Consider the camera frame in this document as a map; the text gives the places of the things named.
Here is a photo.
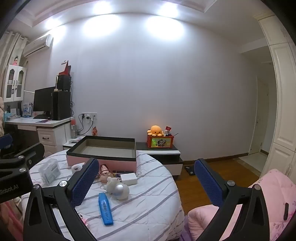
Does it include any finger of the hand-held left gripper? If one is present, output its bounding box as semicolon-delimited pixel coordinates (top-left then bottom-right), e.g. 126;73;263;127
0;134;13;158
0;143;45;173

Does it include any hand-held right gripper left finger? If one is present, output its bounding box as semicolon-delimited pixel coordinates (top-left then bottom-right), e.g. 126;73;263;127
23;158;100;241

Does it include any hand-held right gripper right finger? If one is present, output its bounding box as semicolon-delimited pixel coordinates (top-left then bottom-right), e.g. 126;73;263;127
194;158;277;241

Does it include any white plastic gadget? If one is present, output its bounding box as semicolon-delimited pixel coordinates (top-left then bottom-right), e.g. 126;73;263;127
71;163;85;175

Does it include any pink doll figure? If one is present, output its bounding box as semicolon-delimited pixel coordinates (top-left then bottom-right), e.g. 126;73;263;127
99;164;116;183

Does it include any clear plastic floss box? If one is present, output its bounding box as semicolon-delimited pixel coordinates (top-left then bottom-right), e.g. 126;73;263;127
38;159;61;185

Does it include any blue highlighter pen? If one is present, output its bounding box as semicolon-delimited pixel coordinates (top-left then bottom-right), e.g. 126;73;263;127
98;192;114;226

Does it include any white bear toy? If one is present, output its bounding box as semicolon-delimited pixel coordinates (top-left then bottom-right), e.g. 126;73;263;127
103;177;130;200

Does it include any pink storage box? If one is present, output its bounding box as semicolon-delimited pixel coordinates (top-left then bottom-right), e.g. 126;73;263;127
66;136;137;174

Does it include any white square box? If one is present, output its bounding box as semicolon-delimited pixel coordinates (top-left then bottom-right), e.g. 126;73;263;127
120;173;138;185

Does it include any black floor scale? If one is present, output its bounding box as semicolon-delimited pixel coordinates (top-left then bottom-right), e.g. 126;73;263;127
184;165;196;177

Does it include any white desk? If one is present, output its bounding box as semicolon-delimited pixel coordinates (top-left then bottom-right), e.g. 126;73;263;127
5;116;74;158

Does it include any pink puffer jacket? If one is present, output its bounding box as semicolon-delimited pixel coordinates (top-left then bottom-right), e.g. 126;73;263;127
0;97;5;135

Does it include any black and white low cabinet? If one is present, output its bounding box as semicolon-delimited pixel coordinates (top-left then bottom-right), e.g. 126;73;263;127
135;142;184;180

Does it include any black computer monitor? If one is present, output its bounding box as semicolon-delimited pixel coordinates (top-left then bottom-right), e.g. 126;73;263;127
33;86;56;119

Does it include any black computer tower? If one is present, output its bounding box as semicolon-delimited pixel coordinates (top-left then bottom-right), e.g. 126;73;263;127
52;91;71;120

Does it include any white glass-door cabinet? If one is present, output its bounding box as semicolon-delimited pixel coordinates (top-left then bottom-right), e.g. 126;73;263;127
3;64;27;102

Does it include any pink quilt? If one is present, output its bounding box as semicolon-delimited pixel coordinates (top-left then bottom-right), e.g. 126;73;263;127
187;169;293;241

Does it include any orange printed toy box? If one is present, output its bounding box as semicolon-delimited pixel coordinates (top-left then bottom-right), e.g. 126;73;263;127
147;134;174;149

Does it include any orange octopus plush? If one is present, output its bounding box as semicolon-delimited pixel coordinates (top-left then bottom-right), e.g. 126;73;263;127
147;125;165;137

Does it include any black speaker box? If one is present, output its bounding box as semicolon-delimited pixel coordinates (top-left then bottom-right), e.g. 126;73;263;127
57;75;72;91

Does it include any white door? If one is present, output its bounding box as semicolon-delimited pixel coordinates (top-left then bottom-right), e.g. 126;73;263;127
248;76;270;156

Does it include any beige curtain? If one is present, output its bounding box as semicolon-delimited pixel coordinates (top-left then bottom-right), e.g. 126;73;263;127
0;31;30;98

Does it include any red paper bag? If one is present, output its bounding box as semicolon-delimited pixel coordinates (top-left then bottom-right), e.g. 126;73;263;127
58;60;72;76

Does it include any white air conditioner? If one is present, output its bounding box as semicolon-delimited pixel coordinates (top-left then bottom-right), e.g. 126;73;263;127
23;34;53;57

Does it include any white wardrobe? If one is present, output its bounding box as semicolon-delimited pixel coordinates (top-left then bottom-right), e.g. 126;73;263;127
253;9;296;181

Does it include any black power cable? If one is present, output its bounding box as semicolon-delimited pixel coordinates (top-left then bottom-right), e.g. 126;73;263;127
77;113;86;135

